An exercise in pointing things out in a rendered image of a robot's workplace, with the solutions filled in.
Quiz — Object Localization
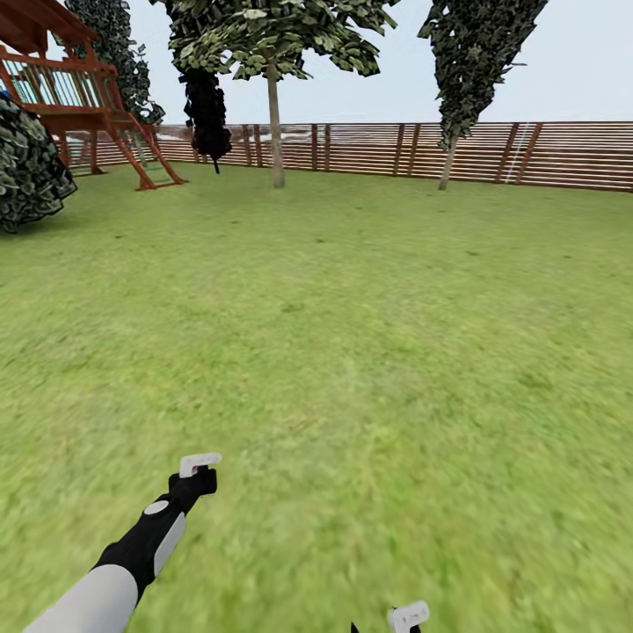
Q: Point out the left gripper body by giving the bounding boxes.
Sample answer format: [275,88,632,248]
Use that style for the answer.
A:
[169,469,217,503]

